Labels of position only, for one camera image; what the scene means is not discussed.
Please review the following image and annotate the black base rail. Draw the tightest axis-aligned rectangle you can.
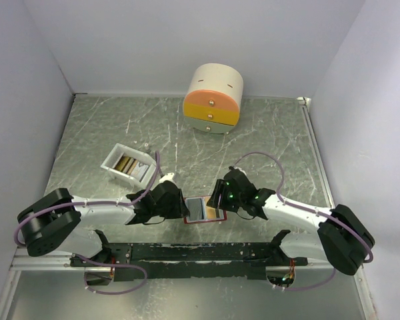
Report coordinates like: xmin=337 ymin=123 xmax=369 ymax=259
xmin=69 ymin=241 xmax=309 ymax=281

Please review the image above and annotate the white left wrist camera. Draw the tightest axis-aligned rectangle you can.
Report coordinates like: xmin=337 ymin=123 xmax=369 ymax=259
xmin=159 ymin=173 xmax=176 ymax=184

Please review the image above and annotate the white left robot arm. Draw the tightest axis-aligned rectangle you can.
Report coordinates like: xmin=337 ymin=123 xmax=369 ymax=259
xmin=14 ymin=181 xmax=189 ymax=266

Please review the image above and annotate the white card tray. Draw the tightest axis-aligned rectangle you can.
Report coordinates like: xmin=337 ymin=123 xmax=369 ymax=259
xmin=100 ymin=143 xmax=157 ymax=189

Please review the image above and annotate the aluminium frame rail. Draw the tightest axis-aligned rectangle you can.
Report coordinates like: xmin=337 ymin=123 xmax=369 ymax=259
xmin=297 ymin=97 xmax=335 ymax=207
xmin=9 ymin=248 xmax=74 ymax=270

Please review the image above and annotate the red card holder wallet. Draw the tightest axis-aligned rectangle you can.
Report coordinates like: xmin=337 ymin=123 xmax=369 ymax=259
xmin=184 ymin=196 xmax=227 ymax=224

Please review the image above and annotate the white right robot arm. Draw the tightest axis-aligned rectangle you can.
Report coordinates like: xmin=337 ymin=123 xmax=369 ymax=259
xmin=207 ymin=167 xmax=375 ymax=275

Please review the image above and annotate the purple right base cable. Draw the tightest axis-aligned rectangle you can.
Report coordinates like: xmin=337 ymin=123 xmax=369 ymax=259
xmin=273 ymin=266 xmax=337 ymax=291

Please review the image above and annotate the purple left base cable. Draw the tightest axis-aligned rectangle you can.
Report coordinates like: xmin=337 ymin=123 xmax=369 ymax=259
xmin=73 ymin=253 xmax=148 ymax=296

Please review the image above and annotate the white VIP portrait card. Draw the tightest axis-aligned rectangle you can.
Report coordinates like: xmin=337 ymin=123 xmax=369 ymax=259
xmin=131 ymin=161 xmax=149 ymax=181

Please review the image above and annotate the gold striped credit card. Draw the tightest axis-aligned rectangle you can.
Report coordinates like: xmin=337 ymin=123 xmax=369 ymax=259
xmin=205 ymin=207 xmax=221 ymax=220

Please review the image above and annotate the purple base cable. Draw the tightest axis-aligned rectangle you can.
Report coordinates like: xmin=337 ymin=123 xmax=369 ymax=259
xmin=273 ymin=266 xmax=337 ymax=291
xmin=73 ymin=253 xmax=148 ymax=296

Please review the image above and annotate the aluminium front frame rail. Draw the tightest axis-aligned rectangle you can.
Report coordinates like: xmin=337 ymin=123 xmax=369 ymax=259
xmin=9 ymin=248 xmax=74 ymax=270

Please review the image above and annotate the round three-drawer mini cabinet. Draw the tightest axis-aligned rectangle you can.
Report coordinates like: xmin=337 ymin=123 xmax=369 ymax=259
xmin=183 ymin=63 xmax=244 ymax=134

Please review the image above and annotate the yellow card in tray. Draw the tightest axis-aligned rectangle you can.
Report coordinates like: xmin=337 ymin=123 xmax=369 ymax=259
xmin=114 ymin=155 xmax=135 ymax=174

